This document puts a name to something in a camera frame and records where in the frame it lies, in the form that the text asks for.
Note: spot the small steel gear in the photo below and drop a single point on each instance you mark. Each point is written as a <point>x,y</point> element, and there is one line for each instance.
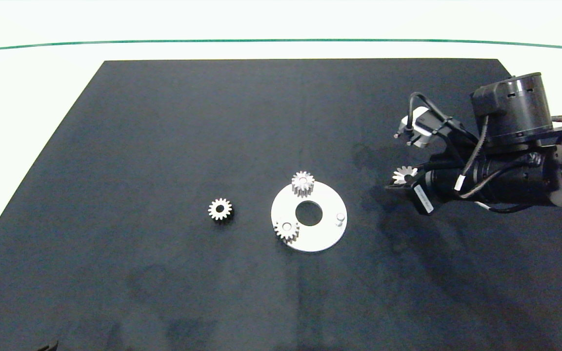
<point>214,209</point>
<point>281,232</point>
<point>297,184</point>

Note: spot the round white plate with pins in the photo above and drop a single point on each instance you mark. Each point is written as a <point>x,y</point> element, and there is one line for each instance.
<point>317,240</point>

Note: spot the dark table mat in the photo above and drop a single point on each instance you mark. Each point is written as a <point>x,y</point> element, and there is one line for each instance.
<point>164,146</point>

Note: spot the boxy shiny wrist camera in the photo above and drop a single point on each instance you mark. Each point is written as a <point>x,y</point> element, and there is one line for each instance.
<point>420,126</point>

